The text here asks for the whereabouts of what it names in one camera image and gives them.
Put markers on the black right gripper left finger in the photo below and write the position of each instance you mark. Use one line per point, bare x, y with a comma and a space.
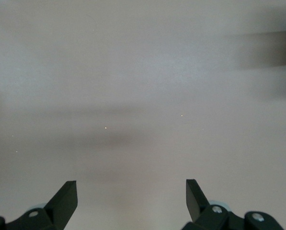
61, 206

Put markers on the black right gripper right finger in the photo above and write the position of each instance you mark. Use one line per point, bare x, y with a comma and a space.
197, 203

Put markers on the brown table mat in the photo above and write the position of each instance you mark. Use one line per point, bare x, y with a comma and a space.
157, 83

